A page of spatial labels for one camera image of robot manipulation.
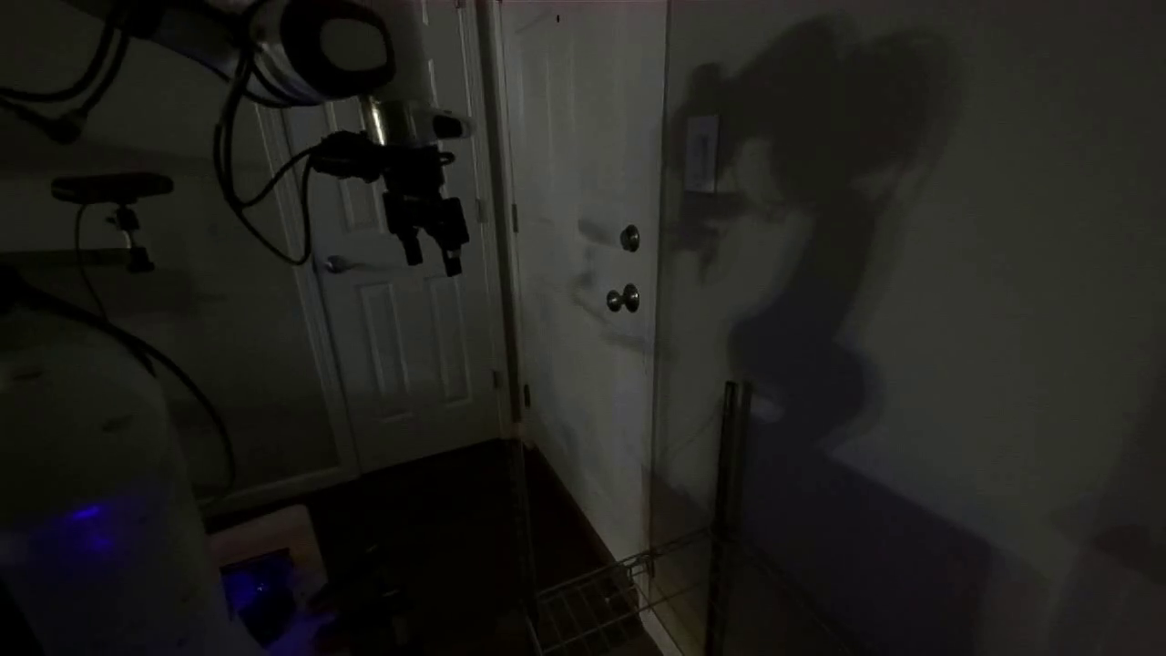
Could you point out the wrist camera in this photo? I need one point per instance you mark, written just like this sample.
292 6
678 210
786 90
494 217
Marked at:
350 155

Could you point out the light switch plate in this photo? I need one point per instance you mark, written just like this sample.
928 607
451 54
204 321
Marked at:
701 155

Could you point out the white panel door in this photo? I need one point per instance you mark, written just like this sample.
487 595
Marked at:
410 346

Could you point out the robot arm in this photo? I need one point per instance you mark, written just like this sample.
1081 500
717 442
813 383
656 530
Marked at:
91 510

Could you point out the white flat door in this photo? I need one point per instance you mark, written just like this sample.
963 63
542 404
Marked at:
583 164

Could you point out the silver door knob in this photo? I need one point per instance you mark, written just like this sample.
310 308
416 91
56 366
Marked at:
625 298

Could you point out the camera on mount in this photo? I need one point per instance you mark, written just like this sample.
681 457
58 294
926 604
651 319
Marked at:
111 188

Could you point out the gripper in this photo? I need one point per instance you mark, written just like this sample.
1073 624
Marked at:
417 205

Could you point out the silver deadbolt lock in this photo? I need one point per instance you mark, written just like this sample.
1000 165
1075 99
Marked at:
629 239

